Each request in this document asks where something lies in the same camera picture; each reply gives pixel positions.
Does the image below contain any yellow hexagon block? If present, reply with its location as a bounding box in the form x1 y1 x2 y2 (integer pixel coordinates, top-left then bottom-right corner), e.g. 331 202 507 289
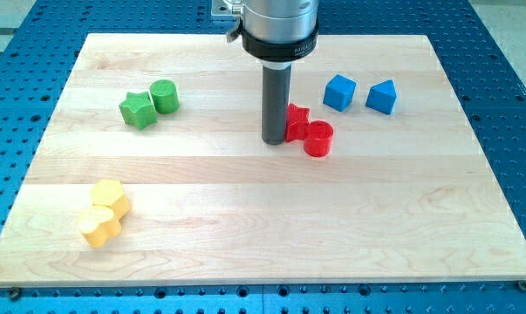
90 179 131 219

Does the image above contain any green cylinder block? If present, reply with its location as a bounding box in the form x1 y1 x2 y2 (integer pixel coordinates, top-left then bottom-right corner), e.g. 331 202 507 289
150 79 180 114

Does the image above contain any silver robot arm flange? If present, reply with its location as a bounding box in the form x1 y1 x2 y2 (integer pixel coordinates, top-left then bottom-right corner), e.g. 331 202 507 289
209 0 319 71

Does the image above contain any yellow heart block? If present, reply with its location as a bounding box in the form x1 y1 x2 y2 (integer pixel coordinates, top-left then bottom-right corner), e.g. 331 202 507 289
78 206 122 248

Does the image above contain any light wooden board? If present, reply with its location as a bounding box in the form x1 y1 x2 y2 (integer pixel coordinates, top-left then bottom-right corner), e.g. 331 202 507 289
0 33 526 288

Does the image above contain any green star block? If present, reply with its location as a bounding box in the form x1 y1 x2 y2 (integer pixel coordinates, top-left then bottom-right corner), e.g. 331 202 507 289
119 92 158 130

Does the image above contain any blue cube block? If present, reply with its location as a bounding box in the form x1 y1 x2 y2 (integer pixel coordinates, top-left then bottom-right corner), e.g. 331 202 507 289
323 74 357 112

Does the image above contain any red star block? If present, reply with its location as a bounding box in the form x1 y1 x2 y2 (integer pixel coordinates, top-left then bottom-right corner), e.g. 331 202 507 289
285 103 310 142

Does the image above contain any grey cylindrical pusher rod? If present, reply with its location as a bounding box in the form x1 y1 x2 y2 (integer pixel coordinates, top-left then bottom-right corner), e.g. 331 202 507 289
262 63 291 145

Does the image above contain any blue triangular prism block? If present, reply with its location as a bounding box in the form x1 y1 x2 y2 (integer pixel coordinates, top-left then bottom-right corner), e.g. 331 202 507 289
365 79 398 115

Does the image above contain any red cylinder block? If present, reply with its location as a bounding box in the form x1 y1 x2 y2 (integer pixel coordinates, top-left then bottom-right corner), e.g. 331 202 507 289
304 120 334 157

